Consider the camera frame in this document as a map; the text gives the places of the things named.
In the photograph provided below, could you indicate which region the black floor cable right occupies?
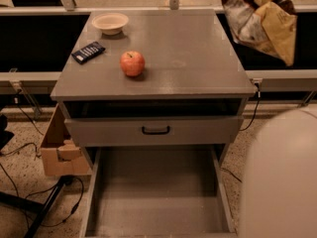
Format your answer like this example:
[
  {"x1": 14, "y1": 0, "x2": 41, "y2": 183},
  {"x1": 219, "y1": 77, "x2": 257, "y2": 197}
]
[{"x1": 220, "y1": 167, "x2": 243, "y2": 183}]

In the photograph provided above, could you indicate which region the black floor cable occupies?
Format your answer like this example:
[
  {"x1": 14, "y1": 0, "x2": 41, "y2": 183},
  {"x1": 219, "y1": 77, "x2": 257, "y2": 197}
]
[
  {"x1": 0, "y1": 89, "x2": 85, "y2": 228},
  {"x1": 220, "y1": 167, "x2": 243, "y2": 183}
]

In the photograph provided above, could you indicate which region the grey open lower drawer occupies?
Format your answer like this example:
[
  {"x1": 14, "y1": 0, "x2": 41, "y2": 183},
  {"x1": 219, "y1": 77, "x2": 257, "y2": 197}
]
[{"x1": 80, "y1": 146, "x2": 238, "y2": 238}]

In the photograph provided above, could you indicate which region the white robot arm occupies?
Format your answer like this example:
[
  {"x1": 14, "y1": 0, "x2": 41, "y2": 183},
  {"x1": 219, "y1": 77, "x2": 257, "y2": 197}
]
[{"x1": 238, "y1": 106, "x2": 317, "y2": 238}]

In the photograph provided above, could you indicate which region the metal window railing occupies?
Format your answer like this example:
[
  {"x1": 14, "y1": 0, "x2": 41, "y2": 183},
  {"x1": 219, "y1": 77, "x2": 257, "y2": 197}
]
[{"x1": 0, "y1": 0, "x2": 317, "y2": 107}]

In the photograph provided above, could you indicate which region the brown chip bag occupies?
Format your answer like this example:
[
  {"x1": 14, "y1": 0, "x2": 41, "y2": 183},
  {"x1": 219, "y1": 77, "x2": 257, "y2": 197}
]
[{"x1": 221, "y1": 0, "x2": 297, "y2": 65}]

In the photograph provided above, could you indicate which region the cardboard box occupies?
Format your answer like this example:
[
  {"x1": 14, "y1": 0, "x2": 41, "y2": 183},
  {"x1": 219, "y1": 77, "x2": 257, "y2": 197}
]
[{"x1": 40, "y1": 106, "x2": 91, "y2": 177}]

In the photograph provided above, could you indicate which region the red apple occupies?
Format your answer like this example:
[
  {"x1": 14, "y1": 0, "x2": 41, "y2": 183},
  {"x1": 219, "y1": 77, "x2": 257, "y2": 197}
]
[{"x1": 120, "y1": 51, "x2": 146, "y2": 77}]

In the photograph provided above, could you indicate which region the black floor cable left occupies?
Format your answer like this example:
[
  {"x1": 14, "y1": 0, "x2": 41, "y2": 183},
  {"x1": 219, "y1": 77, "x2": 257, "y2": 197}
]
[{"x1": 0, "y1": 89, "x2": 85, "y2": 228}]

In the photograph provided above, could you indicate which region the grey upper drawer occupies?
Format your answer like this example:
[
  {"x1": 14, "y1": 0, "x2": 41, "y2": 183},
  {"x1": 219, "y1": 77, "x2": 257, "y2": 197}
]
[{"x1": 65, "y1": 116, "x2": 243, "y2": 147}]

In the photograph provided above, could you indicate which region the black drawer handle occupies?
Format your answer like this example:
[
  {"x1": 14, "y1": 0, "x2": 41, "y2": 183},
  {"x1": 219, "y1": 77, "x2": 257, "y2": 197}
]
[{"x1": 142, "y1": 126, "x2": 170, "y2": 136}]

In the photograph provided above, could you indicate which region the grey drawer cabinet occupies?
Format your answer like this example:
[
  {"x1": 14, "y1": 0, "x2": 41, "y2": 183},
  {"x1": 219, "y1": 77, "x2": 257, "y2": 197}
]
[{"x1": 52, "y1": 9, "x2": 256, "y2": 158}]

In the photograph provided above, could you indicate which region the black cable on cabinet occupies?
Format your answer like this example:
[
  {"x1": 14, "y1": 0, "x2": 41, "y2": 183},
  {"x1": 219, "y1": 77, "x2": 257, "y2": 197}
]
[{"x1": 239, "y1": 81, "x2": 262, "y2": 132}]

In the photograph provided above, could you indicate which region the black tripod stand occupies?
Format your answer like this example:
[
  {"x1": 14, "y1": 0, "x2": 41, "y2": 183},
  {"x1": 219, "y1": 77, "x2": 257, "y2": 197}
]
[{"x1": 0, "y1": 175, "x2": 74, "y2": 238}]

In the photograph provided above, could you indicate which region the beige paper bowl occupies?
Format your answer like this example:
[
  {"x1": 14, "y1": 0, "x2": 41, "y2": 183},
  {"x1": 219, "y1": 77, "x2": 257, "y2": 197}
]
[{"x1": 92, "y1": 13, "x2": 129, "y2": 36}]

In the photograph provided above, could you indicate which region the dark blue snack packet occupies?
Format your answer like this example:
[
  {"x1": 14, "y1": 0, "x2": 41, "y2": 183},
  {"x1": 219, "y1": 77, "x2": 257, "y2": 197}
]
[{"x1": 71, "y1": 42, "x2": 105, "y2": 64}]

